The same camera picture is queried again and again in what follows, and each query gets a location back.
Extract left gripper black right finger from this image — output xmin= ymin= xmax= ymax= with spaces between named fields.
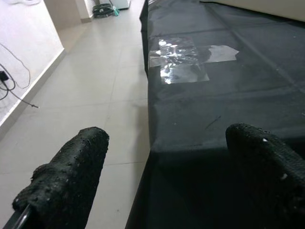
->
xmin=225 ymin=123 xmax=305 ymax=229

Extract black coiled hose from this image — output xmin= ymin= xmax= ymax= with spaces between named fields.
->
xmin=92 ymin=2 xmax=112 ymax=19

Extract white plastic children table top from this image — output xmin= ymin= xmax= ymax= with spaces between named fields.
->
xmin=200 ymin=0 xmax=305 ymax=23

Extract black tablecloth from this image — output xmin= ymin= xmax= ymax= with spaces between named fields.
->
xmin=125 ymin=0 xmax=305 ymax=229

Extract black wall cables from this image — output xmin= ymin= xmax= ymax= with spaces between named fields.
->
xmin=0 ymin=42 xmax=40 ymax=110

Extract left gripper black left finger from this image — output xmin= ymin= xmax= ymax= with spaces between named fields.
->
xmin=12 ymin=126 xmax=110 ymax=229

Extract white cabinet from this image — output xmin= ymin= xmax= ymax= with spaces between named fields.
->
xmin=111 ymin=0 xmax=132 ymax=10

